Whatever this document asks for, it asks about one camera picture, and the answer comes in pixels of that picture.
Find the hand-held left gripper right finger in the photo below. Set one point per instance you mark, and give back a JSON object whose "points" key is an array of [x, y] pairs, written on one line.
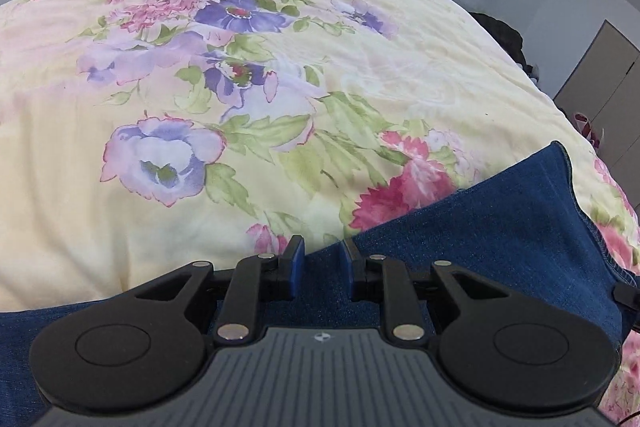
{"points": [[348, 269]]}

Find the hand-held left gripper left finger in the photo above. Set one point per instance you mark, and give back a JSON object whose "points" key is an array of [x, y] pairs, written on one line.
{"points": [[296, 267]]}

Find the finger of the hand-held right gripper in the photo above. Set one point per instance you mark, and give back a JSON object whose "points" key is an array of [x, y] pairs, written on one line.
{"points": [[627, 292]]}

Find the blue denim pants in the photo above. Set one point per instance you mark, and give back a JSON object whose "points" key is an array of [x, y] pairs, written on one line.
{"points": [[500, 227]]}

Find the pink patterned bag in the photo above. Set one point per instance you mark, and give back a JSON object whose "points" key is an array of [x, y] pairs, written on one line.
{"points": [[587, 129]]}

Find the yellow floral blanket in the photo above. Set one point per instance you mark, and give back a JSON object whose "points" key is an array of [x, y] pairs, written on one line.
{"points": [[200, 107]]}

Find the grey cabinet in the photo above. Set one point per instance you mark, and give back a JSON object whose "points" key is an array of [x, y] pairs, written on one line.
{"points": [[605, 77]]}

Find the pile of dark clothes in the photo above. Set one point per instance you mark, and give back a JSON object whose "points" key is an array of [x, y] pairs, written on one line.
{"points": [[500, 39]]}

